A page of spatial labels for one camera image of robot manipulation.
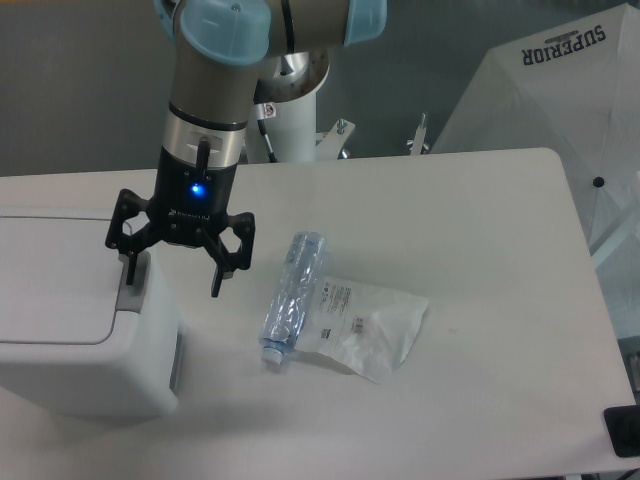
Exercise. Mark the crushed clear plastic bottle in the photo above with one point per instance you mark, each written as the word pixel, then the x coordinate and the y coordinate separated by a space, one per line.
pixel 293 296

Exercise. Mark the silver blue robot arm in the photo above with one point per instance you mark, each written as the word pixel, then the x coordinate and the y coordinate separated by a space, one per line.
pixel 223 51

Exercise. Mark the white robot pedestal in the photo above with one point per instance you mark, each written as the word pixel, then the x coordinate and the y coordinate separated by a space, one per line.
pixel 282 124

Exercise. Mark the silver clamp bolt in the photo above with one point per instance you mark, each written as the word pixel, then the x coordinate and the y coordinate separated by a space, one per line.
pixel 417 145

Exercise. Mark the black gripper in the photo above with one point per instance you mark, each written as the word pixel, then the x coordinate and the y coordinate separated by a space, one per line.
pixel 192 205

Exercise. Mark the white push-lid trash can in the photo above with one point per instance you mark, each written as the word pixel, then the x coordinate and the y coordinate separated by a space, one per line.
pixel 80 334

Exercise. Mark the white superior umbrella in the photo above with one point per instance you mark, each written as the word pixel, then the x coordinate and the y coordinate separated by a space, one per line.
pixel 573 89

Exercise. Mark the black device at edge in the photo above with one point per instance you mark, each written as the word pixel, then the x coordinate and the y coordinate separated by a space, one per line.
pixel 622 423

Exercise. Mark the white metal base frame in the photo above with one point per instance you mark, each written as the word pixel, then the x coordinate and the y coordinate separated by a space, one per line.
pixel 330 145

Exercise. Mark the white plastic packaging bag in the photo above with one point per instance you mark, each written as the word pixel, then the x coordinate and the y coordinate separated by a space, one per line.
pixel 368 329

